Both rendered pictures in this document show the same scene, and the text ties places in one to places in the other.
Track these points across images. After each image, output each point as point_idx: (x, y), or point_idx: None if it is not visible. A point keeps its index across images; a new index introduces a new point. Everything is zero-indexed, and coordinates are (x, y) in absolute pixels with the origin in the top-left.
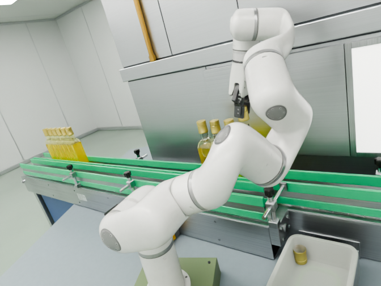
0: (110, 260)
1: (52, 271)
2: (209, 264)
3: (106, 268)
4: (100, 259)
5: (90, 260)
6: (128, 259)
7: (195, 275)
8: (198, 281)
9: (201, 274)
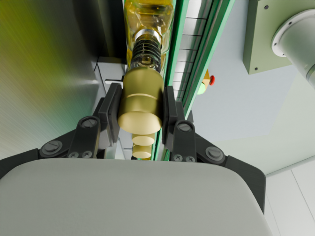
0: (223, 99)
1: (231, 122)
2: (269, 5)
3: (231, 97)
4: (221, 106)
5: (222, 109)
6: (222, 88)
7: (284, 14)
8: (295, 6)
9: (285, 7)
